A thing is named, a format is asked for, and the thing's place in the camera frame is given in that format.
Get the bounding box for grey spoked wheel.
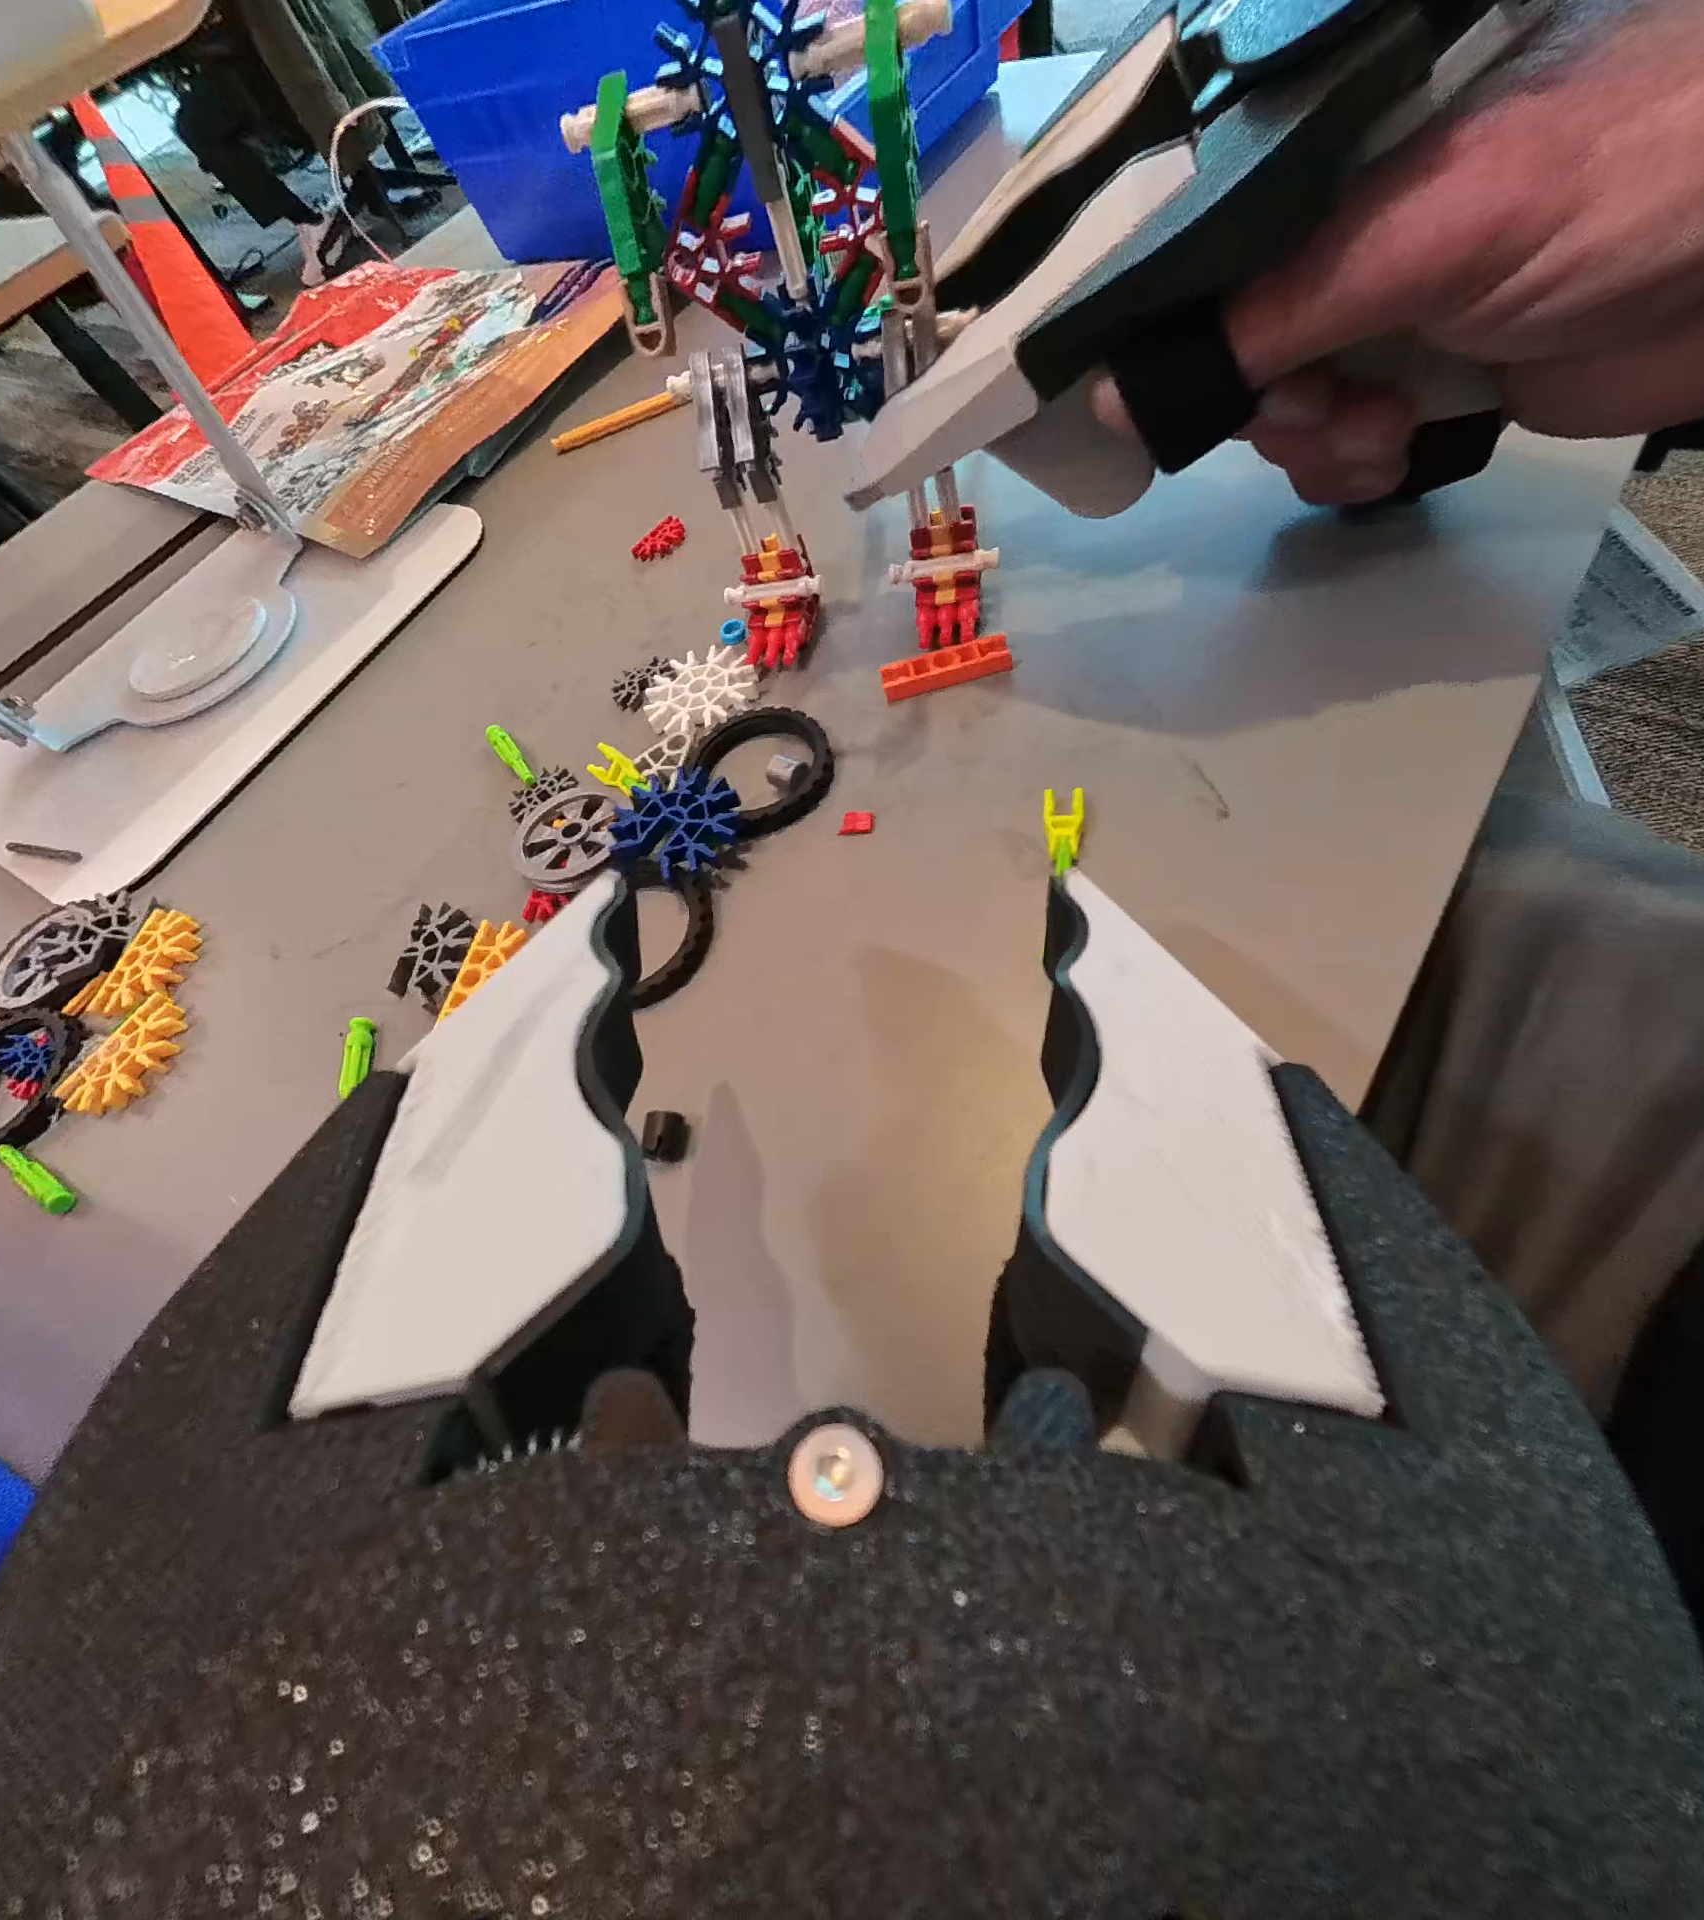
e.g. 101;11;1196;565
0;890;141;1025
507;786;632;898

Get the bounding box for white cable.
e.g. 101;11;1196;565
318;91;415;264

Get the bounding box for orange traffic cone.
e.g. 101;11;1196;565
67;91;258;359

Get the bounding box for red toy packaging bag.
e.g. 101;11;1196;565
86;258;630;559

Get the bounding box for printed paper sheet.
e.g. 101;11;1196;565
1554;515;1704;692

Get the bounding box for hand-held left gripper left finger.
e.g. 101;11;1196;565
287;874;696;1450

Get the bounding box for large blue snowflake connector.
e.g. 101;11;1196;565
605;765;749;882

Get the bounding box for person's right hand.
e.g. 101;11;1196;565
1224;5;1704;512

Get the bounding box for colourful toy robot model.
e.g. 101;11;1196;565
562;0;1016;671

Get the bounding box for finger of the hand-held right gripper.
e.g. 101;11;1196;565
845;317;1041;512
934;14;1206;323

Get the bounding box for yellow fan connector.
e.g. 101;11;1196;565
60;906;205;1022
431;915;533;1025
51;990;191;1117

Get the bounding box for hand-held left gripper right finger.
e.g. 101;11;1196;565
984;874;1389;1460

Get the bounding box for person's grey trousers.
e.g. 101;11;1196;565
1362;794;1704;1419

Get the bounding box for yellow rod with grey end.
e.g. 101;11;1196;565
548;381;691;456

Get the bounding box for white snowflake connector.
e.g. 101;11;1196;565
640;641;763;741

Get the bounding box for orange bar connector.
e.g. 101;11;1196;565
879;630;1017;705

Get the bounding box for white document stand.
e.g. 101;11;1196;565
0;0;481;906

